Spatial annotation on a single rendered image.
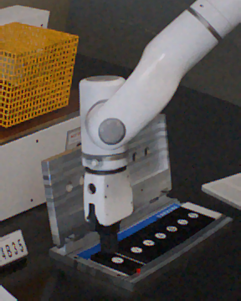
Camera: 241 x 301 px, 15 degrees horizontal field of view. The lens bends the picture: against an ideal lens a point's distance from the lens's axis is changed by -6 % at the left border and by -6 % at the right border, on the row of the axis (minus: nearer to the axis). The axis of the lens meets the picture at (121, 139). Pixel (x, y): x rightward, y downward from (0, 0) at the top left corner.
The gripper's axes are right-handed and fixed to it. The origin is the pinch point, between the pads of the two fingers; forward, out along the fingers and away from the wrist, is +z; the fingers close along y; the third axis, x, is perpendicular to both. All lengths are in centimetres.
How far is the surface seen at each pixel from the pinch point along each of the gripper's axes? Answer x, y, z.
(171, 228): 1.0, 25.5, 5.2
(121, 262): -0.3, 3.6, 5.6
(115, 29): 157, 244, -3
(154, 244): -0.5, 16.0, 5.6
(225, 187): 6, 61, 7
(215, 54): 101, 244, 5
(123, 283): -3.8, -1.3, 8.4
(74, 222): 11.2, 4.4, -1.0
